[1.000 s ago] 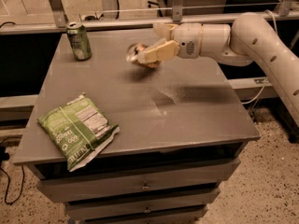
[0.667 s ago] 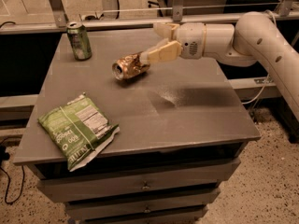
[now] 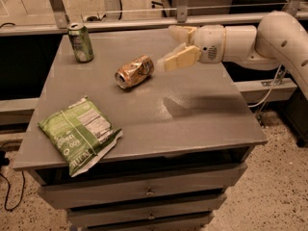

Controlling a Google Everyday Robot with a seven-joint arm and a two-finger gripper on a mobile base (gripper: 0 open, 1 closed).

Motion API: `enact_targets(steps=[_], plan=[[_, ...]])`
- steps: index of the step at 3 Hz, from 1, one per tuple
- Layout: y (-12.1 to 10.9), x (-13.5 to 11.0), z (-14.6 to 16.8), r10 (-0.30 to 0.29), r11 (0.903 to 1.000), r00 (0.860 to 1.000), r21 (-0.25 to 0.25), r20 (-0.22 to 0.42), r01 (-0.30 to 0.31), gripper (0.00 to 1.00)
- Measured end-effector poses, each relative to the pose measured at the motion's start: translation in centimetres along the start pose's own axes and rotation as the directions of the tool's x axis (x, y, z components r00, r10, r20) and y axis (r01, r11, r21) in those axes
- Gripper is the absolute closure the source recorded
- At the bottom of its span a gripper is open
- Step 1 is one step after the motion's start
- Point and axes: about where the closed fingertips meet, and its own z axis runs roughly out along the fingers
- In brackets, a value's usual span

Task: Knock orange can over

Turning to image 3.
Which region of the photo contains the black floor cable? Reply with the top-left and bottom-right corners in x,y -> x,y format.
0,141 -> 27,212

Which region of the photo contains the grey drawer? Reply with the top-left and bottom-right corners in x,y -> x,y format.
68,193 -> 226,227
38,163 -> 247,209
87,212 -> 214,231

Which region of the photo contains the green chip bag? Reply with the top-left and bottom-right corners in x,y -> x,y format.
38,97 -> 122,177

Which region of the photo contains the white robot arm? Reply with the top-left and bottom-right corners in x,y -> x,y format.
157,11 -> 308,98

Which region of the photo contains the green soda can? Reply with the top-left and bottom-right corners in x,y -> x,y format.
67,23 -> 94,63

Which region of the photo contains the bottom grey drawer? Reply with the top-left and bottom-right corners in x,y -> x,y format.
87,212 -> 214,231

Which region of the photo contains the top grey drawer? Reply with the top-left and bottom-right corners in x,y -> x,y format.
38,163 -> 247,209

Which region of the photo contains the grey drawer cabinet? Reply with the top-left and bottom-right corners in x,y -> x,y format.
13,27 -> 270,231

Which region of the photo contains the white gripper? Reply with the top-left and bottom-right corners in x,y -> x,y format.
156,25 -> 225,71

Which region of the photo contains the middle grey drawer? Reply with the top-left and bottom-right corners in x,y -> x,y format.
68,193 -> 226,227

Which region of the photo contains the orange soda can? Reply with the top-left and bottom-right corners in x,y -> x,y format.
115,55 -> 154,90

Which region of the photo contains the white cable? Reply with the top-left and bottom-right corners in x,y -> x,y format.
247,64 -> 284,110

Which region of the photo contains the metal frame rail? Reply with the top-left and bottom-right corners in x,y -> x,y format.
0,0 -> 307,35

